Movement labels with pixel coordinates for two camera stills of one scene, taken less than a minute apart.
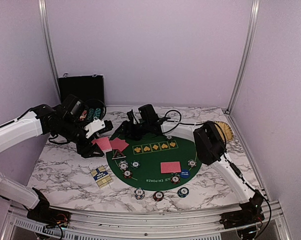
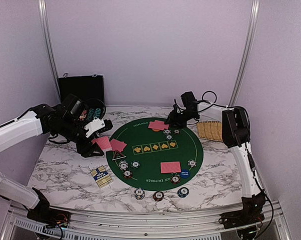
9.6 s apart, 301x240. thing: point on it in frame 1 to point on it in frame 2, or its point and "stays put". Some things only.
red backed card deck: [104, 143] stays put
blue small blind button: [184, 173] stays put
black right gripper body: [136, 133] to [180, 120]
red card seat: [118, 144] stays put
